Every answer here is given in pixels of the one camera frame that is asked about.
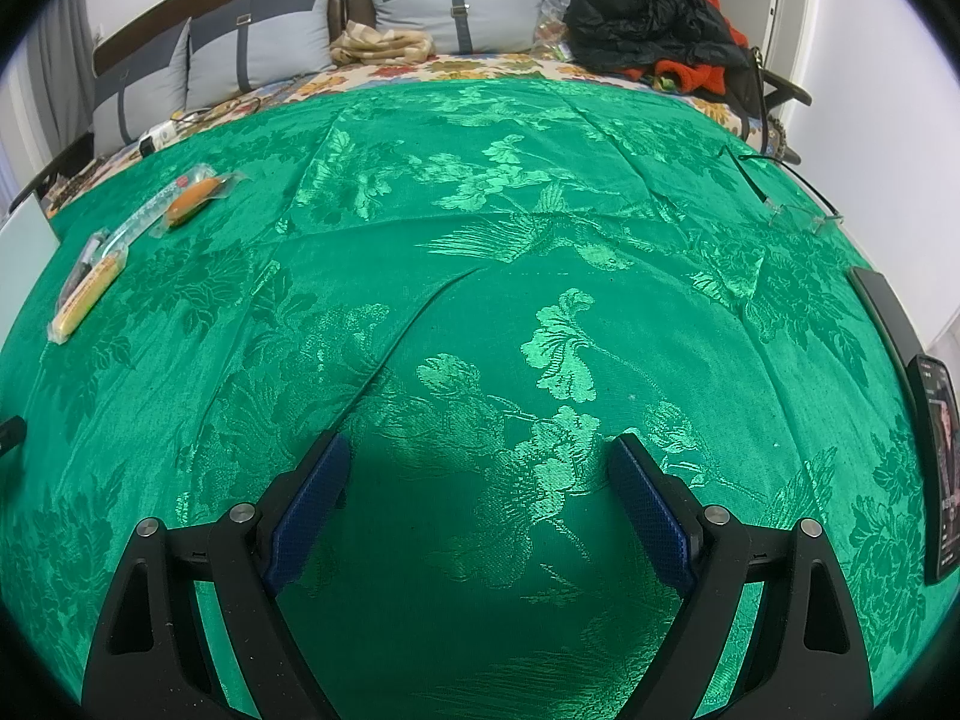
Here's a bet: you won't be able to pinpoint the long clear snack packet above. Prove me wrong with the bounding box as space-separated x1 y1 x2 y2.
96 175 192 260

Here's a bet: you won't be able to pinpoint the red garment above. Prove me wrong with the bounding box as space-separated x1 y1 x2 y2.
621 0 753 97

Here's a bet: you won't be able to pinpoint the floral bedsheet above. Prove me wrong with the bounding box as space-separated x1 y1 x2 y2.
41 47 785 205

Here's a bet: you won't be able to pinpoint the black chair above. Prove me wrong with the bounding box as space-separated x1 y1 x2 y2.
748 43 815 167

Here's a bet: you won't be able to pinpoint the grey pillow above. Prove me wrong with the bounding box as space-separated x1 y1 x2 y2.
186 0 336 104
91 17 194 157
360 0 546 56

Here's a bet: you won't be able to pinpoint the black flat device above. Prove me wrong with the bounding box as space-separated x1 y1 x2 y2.
847 267 928 400

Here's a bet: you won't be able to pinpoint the eyeglasses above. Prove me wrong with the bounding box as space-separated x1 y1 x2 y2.
718 145 846 235

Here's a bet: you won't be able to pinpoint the black jacket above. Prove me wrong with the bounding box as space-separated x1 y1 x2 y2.
561 0 753 81

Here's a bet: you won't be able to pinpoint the black smartphone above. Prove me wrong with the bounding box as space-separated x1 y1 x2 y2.
903 354 960 587

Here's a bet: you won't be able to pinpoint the black cutlery packet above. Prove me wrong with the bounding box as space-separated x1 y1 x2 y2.
63 231 107 295

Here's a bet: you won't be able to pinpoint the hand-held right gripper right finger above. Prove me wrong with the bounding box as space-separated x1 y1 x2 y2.
606 431 876 720

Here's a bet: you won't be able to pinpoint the orange snack silvery packet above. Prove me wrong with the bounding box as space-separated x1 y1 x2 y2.
148 171 250 241

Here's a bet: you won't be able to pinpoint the green floral blanket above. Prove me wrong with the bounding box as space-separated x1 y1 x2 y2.
0 77 960 720

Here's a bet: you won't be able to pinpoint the grey curtain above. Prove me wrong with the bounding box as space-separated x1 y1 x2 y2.
28 0 100 137

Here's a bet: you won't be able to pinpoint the beige folded cloth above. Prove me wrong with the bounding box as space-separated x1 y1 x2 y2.
330 25 437 70

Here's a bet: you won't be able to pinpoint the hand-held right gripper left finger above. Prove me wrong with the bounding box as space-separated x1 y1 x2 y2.
80 431 353 720

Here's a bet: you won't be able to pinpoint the yellow pastry packet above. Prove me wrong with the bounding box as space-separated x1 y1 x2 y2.
47 250 126 344

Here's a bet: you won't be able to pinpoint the clear plastic bag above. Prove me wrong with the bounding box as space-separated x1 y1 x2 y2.
534 0 580 63

